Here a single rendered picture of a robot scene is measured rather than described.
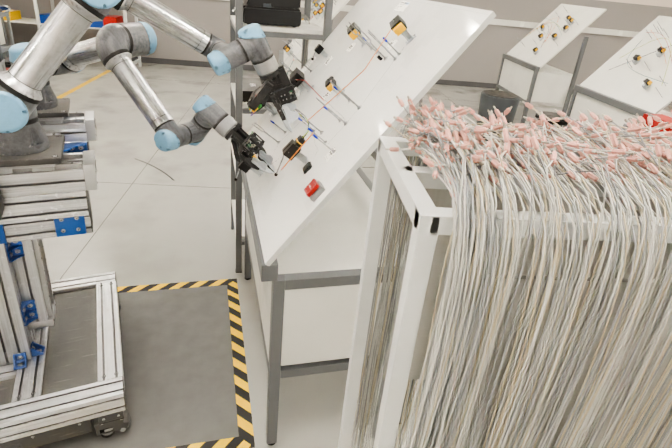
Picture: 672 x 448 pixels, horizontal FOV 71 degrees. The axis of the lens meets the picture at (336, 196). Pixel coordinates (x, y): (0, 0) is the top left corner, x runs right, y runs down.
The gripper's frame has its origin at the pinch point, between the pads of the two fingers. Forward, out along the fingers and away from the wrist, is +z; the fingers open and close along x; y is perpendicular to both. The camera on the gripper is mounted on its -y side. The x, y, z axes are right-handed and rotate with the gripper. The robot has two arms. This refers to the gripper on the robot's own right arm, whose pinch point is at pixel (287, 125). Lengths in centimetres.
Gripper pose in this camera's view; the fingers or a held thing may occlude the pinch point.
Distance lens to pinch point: 168.5
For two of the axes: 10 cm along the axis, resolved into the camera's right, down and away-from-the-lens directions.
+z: 3.5, 7.7, 5.3
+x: -1.7, -5.1, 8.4
